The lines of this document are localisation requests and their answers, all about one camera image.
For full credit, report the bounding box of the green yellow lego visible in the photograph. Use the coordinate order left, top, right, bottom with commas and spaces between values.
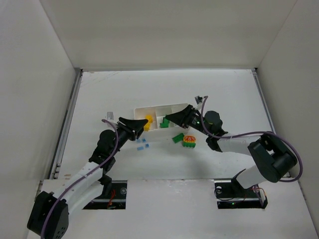
144, 115, 154, 131

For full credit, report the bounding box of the small green lego brick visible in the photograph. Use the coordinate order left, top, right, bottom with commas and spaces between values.
159, 117, 169, 128

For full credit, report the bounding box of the green long lego brick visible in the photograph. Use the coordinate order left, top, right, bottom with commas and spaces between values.
172, 133, 184, 143

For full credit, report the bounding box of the orange flower green lego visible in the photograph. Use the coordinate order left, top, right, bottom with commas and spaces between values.
182, 135, 196, 148

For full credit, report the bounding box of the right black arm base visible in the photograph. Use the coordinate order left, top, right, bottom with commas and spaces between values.
214, 180, 268, 209

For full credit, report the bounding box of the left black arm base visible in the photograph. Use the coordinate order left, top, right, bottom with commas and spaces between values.
83, 176, 128, 210

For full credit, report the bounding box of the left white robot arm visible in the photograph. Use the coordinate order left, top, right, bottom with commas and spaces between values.
27, 118, 148, 239

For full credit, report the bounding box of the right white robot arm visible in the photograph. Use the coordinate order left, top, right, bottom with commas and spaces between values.
166, 105, 298, 189

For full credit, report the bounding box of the white three-compartment bin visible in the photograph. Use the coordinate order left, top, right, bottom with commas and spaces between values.
134, 103, 189, 138

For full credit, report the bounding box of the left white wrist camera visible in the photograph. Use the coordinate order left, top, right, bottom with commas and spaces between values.
105, 112, 115, 122

